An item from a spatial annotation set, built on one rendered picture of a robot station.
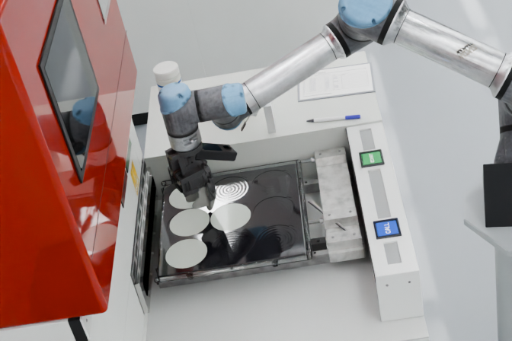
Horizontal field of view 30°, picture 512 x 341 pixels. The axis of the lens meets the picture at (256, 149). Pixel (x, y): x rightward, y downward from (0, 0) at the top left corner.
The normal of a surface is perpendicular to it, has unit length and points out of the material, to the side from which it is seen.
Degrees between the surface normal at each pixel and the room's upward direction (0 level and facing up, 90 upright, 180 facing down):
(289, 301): 0
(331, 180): 0
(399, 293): 90
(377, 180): 0
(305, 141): 90
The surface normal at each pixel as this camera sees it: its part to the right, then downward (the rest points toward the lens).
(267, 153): 0.04, 0.59
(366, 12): -0.18, -0.22
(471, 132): -0.17, -0.79
